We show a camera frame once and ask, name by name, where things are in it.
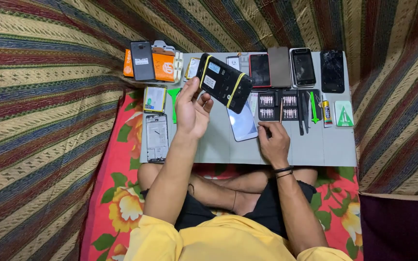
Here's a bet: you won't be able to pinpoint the person's left hand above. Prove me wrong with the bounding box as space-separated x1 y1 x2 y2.
176 77 214 140

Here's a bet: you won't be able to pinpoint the person's right hand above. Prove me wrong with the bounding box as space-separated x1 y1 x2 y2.
258 121 291 170

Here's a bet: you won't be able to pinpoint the black phone with yellow bands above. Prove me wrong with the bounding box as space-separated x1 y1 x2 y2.
196 53 254 114

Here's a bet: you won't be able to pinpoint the green plastic pry tool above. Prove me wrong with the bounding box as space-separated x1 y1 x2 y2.
168 88 181 124

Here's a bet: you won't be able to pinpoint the black wristbands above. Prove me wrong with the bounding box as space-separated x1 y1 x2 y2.
274 166 294 180

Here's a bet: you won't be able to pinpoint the grey work mat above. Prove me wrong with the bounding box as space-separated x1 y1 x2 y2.
139 52 358 167

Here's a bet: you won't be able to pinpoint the white-backed phone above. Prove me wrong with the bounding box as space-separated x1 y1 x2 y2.
227 100 259 142

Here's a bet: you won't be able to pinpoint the large yellow-edged phone battery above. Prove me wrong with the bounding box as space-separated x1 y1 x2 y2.
143 85 167 114

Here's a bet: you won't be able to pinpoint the black tweezers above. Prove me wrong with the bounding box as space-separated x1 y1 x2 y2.
298 91 310 136

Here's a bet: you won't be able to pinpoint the black screwdriver bit case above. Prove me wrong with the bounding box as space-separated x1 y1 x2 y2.
258 89 322 122

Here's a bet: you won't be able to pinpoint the green arrow pry tool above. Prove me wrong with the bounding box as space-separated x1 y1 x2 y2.
310 91 320 124

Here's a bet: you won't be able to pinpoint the orange box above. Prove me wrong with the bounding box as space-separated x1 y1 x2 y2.
123 49 177 82

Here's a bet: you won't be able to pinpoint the yellow glue tube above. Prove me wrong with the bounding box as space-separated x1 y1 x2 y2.
321 95 333 128

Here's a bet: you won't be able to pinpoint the person's black shorts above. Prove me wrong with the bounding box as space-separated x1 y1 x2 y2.
141 178 316 240

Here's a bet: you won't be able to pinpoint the person's legs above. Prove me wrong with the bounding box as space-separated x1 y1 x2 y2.
137 163 318 217

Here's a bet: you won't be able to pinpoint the small white battery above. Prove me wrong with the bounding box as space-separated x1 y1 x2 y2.
226 56 241 71

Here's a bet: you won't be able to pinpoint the dark grey phone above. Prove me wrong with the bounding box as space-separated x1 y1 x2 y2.
130 41 156 81

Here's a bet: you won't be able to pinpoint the green triangle pick card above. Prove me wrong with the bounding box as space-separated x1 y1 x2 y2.
335 100 354 127

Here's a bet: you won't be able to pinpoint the red-framed phone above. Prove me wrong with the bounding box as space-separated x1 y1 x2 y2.
249 54 271 88

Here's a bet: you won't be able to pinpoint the grey-brown phone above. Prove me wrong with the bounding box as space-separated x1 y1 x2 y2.
267 47 292 88

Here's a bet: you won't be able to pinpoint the black cracked-screen phone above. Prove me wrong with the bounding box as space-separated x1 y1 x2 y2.
320 50 345 94

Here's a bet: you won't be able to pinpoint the red floral cloth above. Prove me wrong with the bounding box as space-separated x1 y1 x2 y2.
80 91 364 261

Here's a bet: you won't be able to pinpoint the person's yellow shirt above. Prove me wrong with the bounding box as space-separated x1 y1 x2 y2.
124 215 353 261

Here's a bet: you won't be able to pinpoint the striped woven cloth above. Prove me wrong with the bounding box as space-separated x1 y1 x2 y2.
0 0 418 261

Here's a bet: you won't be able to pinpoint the dark purple cushion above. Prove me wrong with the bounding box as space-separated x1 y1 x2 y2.
359 194 418 261

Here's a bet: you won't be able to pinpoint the bare phone middle frame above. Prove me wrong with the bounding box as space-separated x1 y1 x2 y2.
145 114 169 163

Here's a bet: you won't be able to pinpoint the white phone frame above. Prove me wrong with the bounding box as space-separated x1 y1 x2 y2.
152 40 176 56

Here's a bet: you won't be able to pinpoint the black phone with white frame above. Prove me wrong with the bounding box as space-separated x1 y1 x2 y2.
290 47 317 88

